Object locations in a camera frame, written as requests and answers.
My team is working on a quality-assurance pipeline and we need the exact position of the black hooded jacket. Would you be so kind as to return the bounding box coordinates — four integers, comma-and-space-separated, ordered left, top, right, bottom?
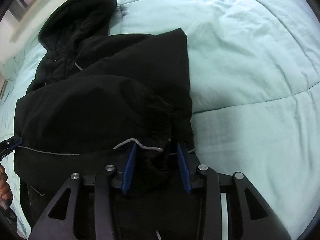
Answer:
14, 0, 198, 239

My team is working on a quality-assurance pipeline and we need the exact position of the light green quilted comforter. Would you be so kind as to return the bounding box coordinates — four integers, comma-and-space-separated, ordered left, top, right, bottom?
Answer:
1, 0, 319, 239

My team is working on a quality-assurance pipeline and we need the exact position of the person's left hand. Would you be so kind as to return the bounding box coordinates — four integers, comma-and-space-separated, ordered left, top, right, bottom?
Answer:
0, 165, 13, 201

